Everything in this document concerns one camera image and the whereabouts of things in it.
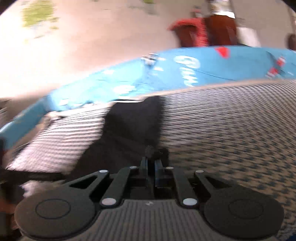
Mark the brown wooden chair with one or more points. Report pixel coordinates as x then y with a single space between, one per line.
221 30

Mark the houndstooth mattress cover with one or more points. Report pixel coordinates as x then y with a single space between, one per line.
244 133

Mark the green plant wall sticker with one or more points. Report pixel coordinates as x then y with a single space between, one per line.
36 12

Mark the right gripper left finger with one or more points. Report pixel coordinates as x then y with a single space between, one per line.
130 182

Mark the white cloth on chair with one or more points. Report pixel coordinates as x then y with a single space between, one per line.
248 37

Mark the blue cartoon print bedsheet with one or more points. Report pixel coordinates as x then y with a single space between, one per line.
168 70

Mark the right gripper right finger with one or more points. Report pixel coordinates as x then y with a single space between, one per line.
176 180

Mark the black garment red print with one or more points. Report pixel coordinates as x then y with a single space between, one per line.
129 129

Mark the red patterned cloth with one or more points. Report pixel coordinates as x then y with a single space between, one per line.
190 32

